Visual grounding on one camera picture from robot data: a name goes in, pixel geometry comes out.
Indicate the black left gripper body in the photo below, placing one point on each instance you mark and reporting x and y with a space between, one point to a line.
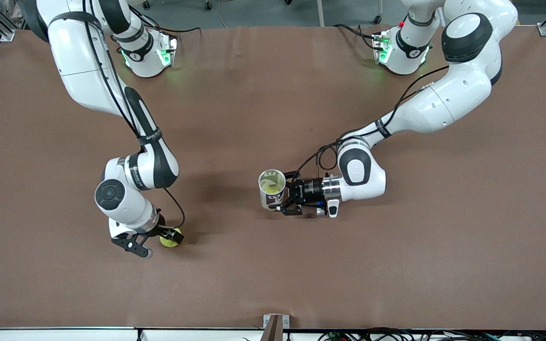
309 190

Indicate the clear tennis ball can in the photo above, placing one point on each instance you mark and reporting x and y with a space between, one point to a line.
266 201

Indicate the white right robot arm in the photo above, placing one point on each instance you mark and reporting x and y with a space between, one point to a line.
116 194

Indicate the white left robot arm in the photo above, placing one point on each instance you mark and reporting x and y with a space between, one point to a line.
443 104

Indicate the brown table cover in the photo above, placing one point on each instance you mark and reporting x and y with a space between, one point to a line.
273 94

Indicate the white stand leg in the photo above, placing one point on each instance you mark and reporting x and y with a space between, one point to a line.
321 14

